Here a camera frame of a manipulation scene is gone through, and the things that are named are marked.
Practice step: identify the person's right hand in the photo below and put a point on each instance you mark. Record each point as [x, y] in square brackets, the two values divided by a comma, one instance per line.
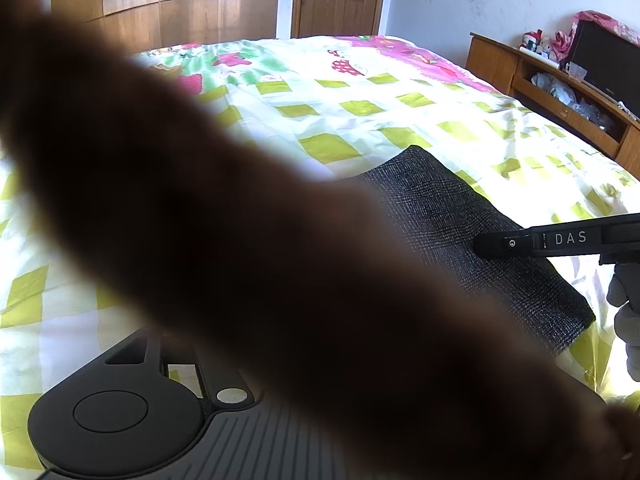
[627, 325]

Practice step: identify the black television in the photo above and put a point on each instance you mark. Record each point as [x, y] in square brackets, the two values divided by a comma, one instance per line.
[605, 65]

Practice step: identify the wooden wardrobe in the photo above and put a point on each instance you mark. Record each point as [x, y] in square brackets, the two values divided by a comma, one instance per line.
[190, 5]

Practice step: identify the pink cloth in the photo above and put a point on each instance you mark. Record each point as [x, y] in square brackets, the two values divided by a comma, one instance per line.
[597, 19]

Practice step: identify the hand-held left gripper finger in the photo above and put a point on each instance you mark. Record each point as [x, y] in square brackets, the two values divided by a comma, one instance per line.
[155, 350]

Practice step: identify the red white plush toy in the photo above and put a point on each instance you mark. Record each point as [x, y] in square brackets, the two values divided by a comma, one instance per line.
[532, 42]

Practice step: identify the brown fuzzy cloth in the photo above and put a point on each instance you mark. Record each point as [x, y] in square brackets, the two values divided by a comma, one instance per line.
[250, 235]

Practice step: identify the printed checked blanket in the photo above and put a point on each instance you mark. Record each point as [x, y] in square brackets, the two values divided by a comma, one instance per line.
[350, 110]

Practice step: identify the white plastic bag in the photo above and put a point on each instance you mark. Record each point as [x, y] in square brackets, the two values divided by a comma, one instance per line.
[550, 87]

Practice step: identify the dark grey pants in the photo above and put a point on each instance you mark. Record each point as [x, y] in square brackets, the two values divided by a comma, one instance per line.
[450, 200]

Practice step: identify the wooden shelf cabinet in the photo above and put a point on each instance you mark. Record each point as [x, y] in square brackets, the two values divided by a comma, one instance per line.
[492, 62]

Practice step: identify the clear plastic bag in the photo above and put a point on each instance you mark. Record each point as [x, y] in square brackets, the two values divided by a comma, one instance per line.
[595, 117]

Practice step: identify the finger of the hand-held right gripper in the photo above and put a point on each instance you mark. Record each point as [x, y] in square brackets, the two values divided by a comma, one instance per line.
[505, 244]

